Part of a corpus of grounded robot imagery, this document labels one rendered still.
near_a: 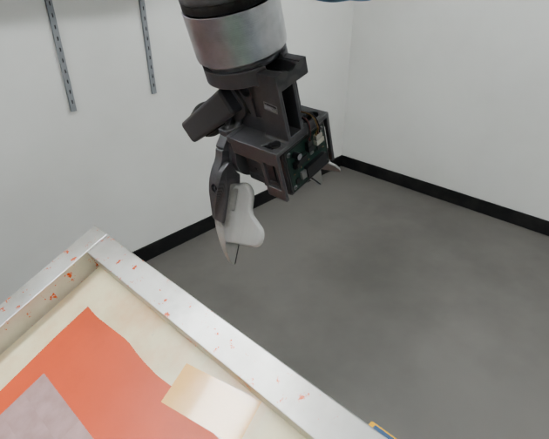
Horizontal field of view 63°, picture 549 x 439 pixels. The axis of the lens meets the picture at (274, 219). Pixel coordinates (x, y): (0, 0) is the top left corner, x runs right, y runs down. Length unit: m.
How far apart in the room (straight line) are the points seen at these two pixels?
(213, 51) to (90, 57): 2.23
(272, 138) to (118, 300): 0.36
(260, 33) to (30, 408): 0.50
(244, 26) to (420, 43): 3.49
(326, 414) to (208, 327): 0.16
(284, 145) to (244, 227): 0.10
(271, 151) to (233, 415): 0.27
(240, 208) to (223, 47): 0.16
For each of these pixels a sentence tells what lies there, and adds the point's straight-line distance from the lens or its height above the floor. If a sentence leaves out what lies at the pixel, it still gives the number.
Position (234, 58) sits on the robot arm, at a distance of 0.35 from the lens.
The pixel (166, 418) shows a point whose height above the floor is 1.32.
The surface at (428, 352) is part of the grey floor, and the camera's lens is 2.51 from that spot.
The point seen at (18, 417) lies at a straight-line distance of 0.64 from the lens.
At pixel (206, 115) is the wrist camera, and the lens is 0.43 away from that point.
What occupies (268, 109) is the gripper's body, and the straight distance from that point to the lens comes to 0.37.
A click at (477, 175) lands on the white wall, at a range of 3.81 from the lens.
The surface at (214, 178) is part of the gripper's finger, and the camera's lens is 0.42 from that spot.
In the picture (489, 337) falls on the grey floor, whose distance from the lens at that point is 2.71.
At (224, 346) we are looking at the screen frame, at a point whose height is 1.39.
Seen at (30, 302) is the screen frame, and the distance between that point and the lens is 0.69.
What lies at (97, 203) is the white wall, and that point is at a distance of 2.77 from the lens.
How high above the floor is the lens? 1.74
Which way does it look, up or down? 30 degrees down
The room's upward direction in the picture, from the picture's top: straight up
